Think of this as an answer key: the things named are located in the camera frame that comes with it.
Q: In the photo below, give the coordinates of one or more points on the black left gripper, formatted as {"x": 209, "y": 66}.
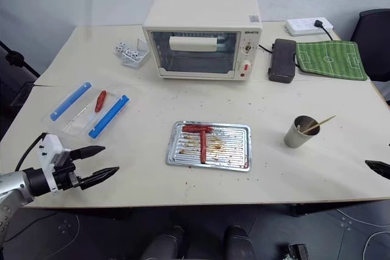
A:
{"x": 64, "y": 175}

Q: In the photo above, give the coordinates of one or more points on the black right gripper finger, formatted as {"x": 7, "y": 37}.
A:
{"x": 379, "y": 168}

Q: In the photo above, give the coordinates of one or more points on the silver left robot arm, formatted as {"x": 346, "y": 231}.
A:
{"x": 12, "y": 184}

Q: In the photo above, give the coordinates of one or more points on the bamboo skewer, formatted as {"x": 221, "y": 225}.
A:
{"x": 323, "y": 122}

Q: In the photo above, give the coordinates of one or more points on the clear plastic bag blue strips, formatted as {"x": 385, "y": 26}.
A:
{"x": 76, "y": 121}

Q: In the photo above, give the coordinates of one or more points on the blue container clip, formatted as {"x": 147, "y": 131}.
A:
{"x": 71, "y": 101}
{"x": 109, "y": 117}

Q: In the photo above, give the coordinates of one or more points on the short red sausage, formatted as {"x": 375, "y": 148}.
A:
{"x": 100, "y": 101}

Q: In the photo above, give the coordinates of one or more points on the silver metal cup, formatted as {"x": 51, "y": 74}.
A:
{"x": 295, "y": 139}

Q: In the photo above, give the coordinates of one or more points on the long red sausage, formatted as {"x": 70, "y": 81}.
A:
{"x": 203, "y": 148}
{"x": 195, "y": 128}

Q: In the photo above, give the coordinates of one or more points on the dark rounded shape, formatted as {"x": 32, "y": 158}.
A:
{"x": 166, "y": 243}
{"x": 239, "y": 241}

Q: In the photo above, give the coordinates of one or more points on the clear plastic dice box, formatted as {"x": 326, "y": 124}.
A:
{"x": 134, "y": 60}

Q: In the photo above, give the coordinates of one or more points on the white black-dotted die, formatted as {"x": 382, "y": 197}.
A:
{"x": 134, "y": 54}
{"x": 128, "y": 51}
{"x": 118, "y": 49}
{"x": 123, "y": 44}

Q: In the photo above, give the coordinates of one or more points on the small black floor device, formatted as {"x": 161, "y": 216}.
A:
{"x": 298, "y": 252}

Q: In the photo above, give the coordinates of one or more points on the green football pitch mat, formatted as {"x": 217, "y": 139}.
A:
{"x": 332, "y": 59}

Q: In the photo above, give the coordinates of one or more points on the black office chair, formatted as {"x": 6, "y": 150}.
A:
{"x": 374, "y": 44}

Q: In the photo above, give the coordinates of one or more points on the black tripod stand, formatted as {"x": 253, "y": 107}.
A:
{"x": 15, "y": 59}

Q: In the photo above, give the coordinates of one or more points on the silver ribbed baking tray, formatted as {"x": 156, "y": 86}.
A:
{"x": 231, "y": 150}

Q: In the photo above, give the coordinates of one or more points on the dark grey zip case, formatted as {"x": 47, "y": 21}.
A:
{"x": 281, "y": 59}

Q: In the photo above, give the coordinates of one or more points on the white power strip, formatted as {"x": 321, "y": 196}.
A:
{"x": 300, "y": 27}

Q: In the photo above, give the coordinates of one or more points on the cream toaster oven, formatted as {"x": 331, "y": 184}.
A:
{"x": 198, "y": 11}

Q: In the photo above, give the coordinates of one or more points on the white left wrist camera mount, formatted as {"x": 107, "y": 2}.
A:
{"x": 50, "y": 147}

